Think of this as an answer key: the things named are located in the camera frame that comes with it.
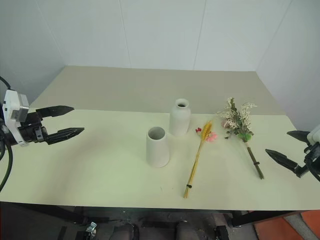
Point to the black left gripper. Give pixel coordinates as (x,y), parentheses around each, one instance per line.
(31,131)

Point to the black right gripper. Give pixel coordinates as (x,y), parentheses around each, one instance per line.
(313,156)

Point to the white conical ceramic vase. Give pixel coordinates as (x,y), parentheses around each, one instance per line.
(157,152)

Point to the white bottle-shaped ceramic vase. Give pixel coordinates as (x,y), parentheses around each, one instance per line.
(180,120)

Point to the pale cream table sheet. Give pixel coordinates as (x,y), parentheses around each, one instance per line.
(100,162)

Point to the green white dried flower bunch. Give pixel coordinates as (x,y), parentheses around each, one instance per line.
(237,120)

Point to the orange floor mat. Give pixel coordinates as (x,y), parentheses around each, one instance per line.
(287,227)

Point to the yellow wheat flower bunch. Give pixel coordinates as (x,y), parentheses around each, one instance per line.
(197,155)

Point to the silver metal caster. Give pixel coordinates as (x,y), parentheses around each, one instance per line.
(91,227)

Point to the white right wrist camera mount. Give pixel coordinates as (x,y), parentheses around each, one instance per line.
(315,133)

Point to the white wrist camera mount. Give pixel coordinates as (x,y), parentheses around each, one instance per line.
(315,133)
(11,105)

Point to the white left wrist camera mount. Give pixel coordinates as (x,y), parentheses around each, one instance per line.
(11,105)

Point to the black metal table frame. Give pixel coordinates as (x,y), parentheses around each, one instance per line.
(155,215)

